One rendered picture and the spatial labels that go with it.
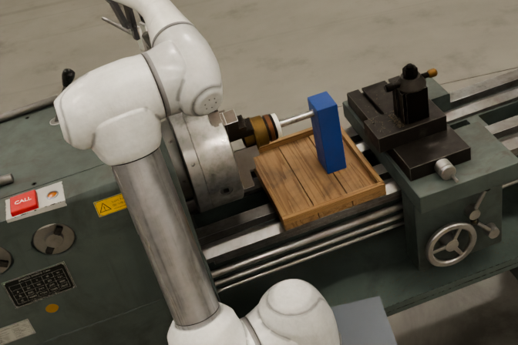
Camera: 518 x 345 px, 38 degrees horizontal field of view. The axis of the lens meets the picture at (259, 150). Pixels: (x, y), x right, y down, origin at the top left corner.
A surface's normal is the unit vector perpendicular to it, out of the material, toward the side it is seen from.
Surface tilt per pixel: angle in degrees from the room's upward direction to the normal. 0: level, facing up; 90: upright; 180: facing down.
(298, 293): 6
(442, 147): 0
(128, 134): 75
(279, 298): 11
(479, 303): 0
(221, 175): 84
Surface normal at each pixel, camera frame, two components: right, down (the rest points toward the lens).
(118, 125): 0.29, 0.29
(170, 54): 0.09, -0.64
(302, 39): -0.18, -0.79
